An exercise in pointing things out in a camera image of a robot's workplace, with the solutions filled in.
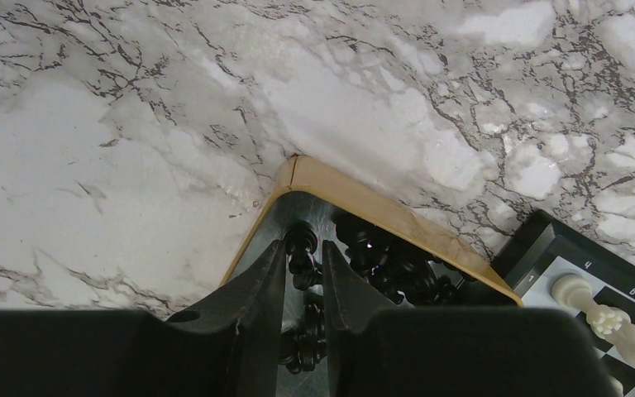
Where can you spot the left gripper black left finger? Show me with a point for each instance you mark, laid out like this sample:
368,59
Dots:
226,344

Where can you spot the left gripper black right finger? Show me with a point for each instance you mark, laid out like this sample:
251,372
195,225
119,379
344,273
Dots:
375,348

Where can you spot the black chess piece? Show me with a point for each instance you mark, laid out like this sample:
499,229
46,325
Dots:
301,243

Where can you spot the black chess pieces pile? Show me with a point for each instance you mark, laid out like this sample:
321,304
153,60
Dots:
399,270

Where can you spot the black white chess board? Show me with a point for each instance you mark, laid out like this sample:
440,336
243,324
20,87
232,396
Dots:
543,250

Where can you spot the white chess piece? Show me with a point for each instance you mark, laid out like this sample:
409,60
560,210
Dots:
613,325

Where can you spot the gold tin box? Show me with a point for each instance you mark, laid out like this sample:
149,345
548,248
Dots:
309,190

